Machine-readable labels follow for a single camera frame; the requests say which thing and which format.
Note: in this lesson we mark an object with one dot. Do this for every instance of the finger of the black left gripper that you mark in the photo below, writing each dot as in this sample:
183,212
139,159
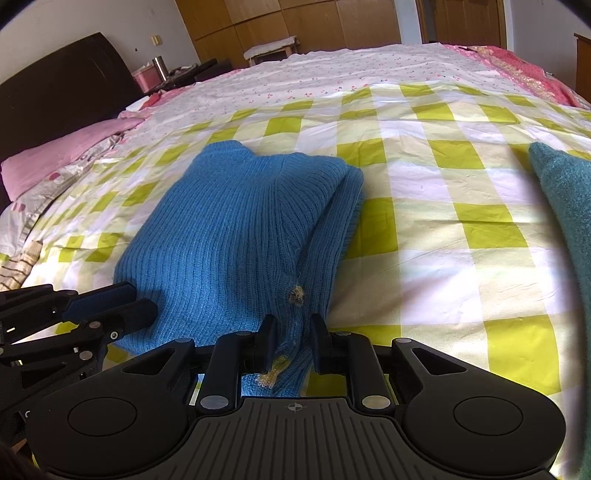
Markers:
116,323
94,302

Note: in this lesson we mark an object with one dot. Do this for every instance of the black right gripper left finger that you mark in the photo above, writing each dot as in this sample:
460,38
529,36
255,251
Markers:
234,356

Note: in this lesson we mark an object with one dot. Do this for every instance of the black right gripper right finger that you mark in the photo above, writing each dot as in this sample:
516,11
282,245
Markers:
353,357

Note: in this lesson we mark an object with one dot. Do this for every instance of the blue ribbed knit sweater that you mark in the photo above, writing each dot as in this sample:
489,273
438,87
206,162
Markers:
240,236

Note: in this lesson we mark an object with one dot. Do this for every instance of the beige striped knit garment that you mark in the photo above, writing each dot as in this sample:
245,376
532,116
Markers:
15,270

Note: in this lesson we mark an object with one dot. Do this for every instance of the pink pillow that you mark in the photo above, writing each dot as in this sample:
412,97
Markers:
26,169

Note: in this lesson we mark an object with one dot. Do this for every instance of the green checkered bed sheet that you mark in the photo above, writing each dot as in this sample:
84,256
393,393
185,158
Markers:
456,245

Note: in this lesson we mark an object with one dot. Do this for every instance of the dark wooden headboard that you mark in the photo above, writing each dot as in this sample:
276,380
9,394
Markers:
75,86

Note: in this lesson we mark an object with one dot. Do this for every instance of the pink storage basket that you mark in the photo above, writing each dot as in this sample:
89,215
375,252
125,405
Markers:
147,77

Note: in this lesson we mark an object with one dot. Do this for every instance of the dark bedside table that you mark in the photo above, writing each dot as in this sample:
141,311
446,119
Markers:
198,73

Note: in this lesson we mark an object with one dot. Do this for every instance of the steel thermos cup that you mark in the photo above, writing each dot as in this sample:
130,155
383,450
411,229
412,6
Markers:
161,68

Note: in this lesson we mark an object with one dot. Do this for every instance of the white floral quilt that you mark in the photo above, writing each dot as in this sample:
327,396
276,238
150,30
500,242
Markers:
322,74

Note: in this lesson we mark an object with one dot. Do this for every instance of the teal knit garment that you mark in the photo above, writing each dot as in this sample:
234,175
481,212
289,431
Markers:
565,181

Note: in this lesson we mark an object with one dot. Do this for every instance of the wooden stool with cushion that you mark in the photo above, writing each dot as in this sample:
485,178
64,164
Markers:
273,51

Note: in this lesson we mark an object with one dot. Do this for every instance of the wooden wardrobe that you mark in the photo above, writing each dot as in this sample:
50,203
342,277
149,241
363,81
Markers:
227,29

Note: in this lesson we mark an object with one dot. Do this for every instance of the pink striped blanket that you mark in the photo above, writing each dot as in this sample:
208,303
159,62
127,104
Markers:
529,76

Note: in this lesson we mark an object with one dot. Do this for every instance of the wall switch plate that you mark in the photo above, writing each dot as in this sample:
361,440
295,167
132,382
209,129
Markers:
156,40

